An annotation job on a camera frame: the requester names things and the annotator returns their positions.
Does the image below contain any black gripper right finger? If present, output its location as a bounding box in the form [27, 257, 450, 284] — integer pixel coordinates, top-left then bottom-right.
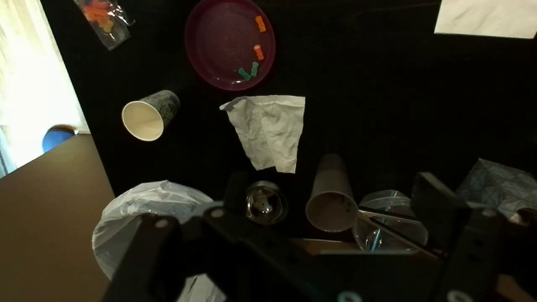
[410, 172, 537, 302]

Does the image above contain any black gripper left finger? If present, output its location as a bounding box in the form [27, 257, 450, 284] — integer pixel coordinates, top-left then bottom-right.
[101, 170, 338, 302]

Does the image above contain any crumpled white tissue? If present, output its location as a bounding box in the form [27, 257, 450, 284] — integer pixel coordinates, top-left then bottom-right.
[219, 94, 307, 175]

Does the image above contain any small metal bowl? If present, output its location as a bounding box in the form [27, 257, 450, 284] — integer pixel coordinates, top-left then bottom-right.
[244, 180, 291, 227]

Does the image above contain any white plastic bag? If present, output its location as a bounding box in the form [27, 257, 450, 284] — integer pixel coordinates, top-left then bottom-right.
[91, 178, 219, 282]

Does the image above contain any printed paper cup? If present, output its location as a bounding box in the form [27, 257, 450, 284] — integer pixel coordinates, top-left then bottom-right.
[120, 89, 183, 145]

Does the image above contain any blue round object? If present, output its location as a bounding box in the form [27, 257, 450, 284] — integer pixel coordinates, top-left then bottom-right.
[41, 125, 81, 155]

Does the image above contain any flat white napkin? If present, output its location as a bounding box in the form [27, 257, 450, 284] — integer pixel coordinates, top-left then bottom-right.
[433, 0, 537, 41]

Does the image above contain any clear candy bag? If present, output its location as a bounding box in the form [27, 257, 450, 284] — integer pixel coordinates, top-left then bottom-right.
[73, 0, 136, 53]

